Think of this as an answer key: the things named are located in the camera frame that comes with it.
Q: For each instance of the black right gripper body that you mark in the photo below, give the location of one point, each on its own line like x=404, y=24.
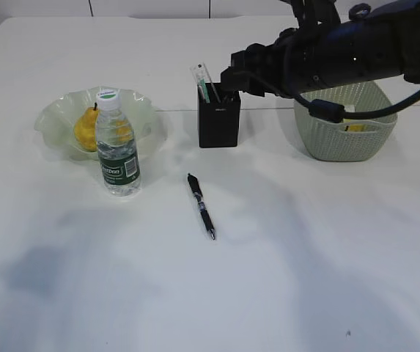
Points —
x=350, y=53

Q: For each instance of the yellow waste paper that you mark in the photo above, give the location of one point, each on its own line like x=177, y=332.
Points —
x=353, y=125

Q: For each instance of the mint green utility knife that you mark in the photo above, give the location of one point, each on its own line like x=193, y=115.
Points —
x=203, y=89

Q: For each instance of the clear plastic ruler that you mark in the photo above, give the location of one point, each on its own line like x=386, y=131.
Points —
x=201, y=70

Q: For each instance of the clear water bottle green label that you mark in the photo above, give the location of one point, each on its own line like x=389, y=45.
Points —
x=116, y=145

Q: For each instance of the yellow pear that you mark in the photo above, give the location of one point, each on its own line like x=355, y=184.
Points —
x=84, y=129

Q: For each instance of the pale green woven basket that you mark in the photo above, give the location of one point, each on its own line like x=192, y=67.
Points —
x=327, y=141

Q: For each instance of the black square pen holder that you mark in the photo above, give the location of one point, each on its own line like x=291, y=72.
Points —
x=218, y=123

